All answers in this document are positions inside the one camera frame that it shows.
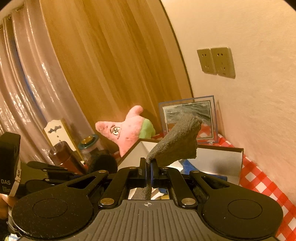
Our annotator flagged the blue fluffy towel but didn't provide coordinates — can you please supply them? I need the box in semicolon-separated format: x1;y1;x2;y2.
179;159;197;175

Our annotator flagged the grey fluffy cloth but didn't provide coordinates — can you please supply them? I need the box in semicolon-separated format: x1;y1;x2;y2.
132;120;199;200

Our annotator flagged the person's left hand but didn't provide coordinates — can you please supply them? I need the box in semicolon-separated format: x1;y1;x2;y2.
0;194;18;220

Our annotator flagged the pink starfish plush toy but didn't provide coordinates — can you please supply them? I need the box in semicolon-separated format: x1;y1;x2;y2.
95;105;156;157

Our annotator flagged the dark brown cylindrical canister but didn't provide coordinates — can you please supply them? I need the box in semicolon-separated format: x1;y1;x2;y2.
49;141;86;175

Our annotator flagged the glass jar green lid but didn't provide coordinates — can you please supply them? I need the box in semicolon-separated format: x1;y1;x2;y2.
78;134;107;164

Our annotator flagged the brown cardboard box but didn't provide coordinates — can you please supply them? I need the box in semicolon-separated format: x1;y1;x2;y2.
118;139;244;185

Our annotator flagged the framed picture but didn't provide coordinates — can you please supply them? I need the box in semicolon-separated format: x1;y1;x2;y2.
159;95;218;144

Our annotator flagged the beige curtain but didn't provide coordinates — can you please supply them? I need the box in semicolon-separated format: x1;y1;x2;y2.
1;1;93;163

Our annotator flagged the red white checkered tablecloth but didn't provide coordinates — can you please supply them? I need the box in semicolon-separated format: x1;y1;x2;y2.
189;134;295;240

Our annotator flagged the brown wooden door panel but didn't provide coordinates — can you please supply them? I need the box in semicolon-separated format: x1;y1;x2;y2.
39;0;194;149

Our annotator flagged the beige double wall socket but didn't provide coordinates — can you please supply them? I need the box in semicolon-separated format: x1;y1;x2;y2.
197;47;236;79

